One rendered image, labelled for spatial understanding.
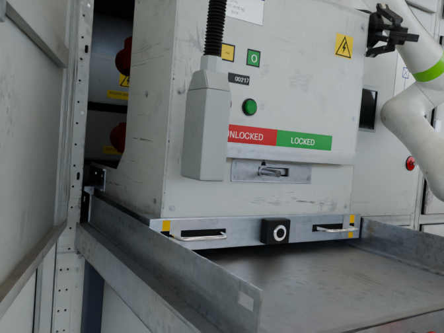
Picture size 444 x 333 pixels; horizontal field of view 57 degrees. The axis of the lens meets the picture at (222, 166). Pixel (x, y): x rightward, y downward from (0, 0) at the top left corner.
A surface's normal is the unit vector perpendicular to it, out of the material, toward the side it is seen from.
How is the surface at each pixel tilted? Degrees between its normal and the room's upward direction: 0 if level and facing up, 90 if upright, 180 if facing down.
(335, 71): 90
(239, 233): 90
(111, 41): 90
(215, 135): 90
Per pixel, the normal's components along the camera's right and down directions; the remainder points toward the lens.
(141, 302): -0.85, -0.04
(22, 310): 0.53, 0.09
